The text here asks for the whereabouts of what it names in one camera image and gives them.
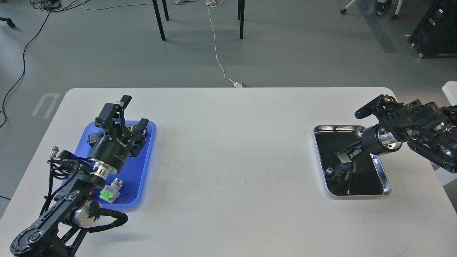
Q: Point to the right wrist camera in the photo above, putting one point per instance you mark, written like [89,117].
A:
[371,108]

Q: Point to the black blue connector part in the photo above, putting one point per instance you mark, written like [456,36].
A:
[94,138]

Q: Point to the black table leg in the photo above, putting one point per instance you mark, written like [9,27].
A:
[158,16]
[241,16]

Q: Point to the black table leg right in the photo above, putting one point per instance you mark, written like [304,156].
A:
[241,16]

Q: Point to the office chair base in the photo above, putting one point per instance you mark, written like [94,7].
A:
[381,7]

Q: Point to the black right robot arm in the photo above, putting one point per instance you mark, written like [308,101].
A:
[427,129]

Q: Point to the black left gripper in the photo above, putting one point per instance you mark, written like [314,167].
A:
[119,142]

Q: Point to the green white connector part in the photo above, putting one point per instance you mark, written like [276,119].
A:
[110,193]

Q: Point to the black equipment case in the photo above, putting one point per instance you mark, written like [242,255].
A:
[436,33]

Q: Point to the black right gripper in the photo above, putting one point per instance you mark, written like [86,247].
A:
[375,140]

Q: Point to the white chair right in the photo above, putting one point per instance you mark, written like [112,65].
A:
[450,91]

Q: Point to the metal tray black mat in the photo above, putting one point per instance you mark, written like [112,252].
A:
[368,178]

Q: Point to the black table leg left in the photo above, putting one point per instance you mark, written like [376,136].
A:
[158,16]

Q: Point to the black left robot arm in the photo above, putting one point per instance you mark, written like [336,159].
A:
[70,211]

